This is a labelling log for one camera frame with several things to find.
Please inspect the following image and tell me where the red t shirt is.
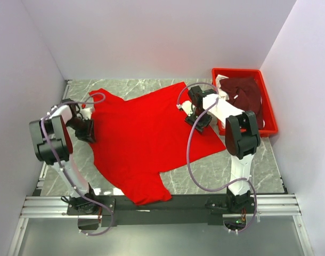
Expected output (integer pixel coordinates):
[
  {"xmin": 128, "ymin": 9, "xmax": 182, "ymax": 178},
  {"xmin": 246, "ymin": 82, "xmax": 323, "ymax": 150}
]
[{"xmin": 91, "ymin": 82, "xmax": 225, "ymax": 205}]

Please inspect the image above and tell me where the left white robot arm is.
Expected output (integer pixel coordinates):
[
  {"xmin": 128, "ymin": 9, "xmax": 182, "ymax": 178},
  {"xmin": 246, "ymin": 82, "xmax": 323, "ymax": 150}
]
[{"xmin": 29, "ymin": 99, "xmax": 98, "ymax": 214}]

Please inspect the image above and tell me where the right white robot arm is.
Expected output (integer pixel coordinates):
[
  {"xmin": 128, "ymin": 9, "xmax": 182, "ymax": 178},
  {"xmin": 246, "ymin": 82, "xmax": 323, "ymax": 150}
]
[{"xmin": 177, "ymin": 82, "xmax": 261, "ymax": 211}]

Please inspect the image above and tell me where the white pink t shirt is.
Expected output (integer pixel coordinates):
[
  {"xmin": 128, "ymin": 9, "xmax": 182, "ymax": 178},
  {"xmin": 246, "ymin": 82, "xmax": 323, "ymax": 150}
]
[{"xmin": 215, "ymin": 74, "xmax": 230, "ymax": 101}]

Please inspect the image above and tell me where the dark maroon t shirt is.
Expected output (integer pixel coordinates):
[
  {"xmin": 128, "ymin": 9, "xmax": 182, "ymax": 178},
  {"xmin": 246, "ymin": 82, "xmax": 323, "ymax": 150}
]
[{"xmin": 221, "ymin": 77, "xmax": 264, "ymax": 130}]

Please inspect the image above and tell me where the red plastic bin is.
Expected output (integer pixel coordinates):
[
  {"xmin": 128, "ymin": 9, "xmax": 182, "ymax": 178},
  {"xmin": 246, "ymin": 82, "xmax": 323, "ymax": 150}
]
[{"xmin": 212, "ymin": 68, "xmax": 278, "ymax": 137}]

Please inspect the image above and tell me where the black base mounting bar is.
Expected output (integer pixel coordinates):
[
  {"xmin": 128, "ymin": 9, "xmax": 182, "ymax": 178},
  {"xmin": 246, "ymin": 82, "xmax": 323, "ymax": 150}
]
[{"xmin": 66, "ymin": 194, "xmax": 258, "ymax": 230}]

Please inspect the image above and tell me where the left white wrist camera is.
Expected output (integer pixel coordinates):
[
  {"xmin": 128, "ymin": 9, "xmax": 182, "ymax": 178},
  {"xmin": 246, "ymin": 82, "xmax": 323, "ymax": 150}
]
[{"xmin": 79, "ymin": 106, "xmax": 95, "ymax": 120}]

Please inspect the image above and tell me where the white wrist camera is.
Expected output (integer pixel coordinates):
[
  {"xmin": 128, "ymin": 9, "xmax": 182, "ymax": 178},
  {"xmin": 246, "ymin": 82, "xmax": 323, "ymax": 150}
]
[
  {"xmin": 176, "ymin": 100, "xmax": 194, "ymax": 116},
  {"xmin": 79, "ymin": 106, "xmax": 95, "ymax": 120}
]

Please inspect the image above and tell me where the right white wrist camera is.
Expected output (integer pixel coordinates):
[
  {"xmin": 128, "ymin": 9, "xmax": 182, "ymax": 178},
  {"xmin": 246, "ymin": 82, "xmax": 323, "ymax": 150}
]
[{"xmin": 176, "ymin": 100, "xmax": 194, "ymax": 116}]

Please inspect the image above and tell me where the aluminium frame rail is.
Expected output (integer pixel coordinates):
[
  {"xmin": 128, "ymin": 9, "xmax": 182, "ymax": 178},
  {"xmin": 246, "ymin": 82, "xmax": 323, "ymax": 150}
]
[{"xmin": 20, "ymin": 194, "xmax": 301, "ymax": 219}]

